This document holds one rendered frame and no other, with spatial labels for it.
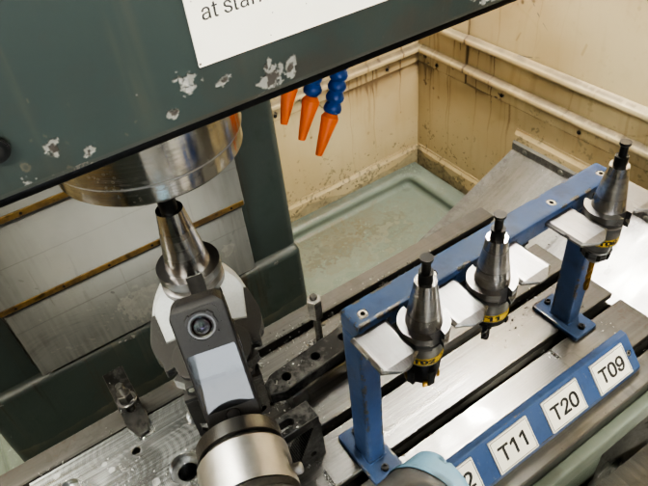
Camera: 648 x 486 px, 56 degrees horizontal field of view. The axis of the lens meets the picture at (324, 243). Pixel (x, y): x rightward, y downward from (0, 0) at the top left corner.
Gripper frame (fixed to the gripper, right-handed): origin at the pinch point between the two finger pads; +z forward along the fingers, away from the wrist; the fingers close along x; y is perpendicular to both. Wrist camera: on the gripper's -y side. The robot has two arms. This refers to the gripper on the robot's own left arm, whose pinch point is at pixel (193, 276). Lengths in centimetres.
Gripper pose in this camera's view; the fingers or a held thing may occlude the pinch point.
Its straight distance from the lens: 63.9
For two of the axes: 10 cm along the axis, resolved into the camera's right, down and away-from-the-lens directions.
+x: 9.4, -2.9, 1.8
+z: -3.3, -6.2, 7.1
